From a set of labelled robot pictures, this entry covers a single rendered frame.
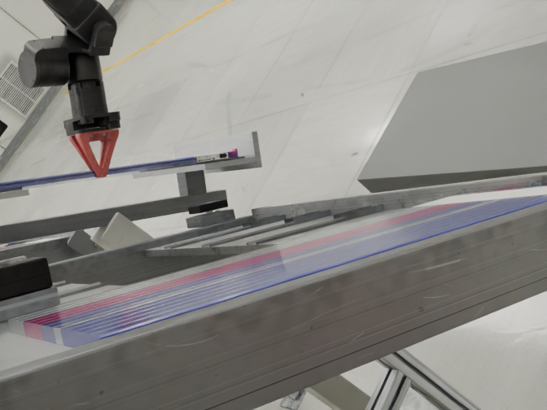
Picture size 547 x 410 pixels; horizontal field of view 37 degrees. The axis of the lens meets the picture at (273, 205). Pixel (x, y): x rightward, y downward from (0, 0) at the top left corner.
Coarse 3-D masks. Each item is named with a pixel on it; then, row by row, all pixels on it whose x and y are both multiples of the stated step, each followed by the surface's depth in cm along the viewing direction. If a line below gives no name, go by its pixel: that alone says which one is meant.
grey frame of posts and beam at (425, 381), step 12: (384, 360) 143; (396, 360) 143; (408, 360) 145; (408, 372) 145; (420, 372) 147; (432, 372) 148; (420, 384) 146; (432, 384) 149; (444, 384) 149; (432, 396) 148; (444, 396) 149; (456, 396) 151; (444, 408) 151; (456, 408) 150; (468, 408) 152; (480, 408) 154
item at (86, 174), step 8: (232, 152) 143; (168, 160) 137; (176, 160) 137; (184, 160) 138; (192, 160) 139; (112, 168) 132; (120, 168) 133; (128, 168) 133; (136, 168) 134; (144, 168) 135; (56, 176) 127; (64, 176) 128; (72, 176) 129; (80, 176) 129; (88, 176) 130; (96, 176) 131; (0, 184) 123; (8, 184) 124; (16, 184) 124; (24, 184) 125; (32, 184) 125; (40, 184) 126
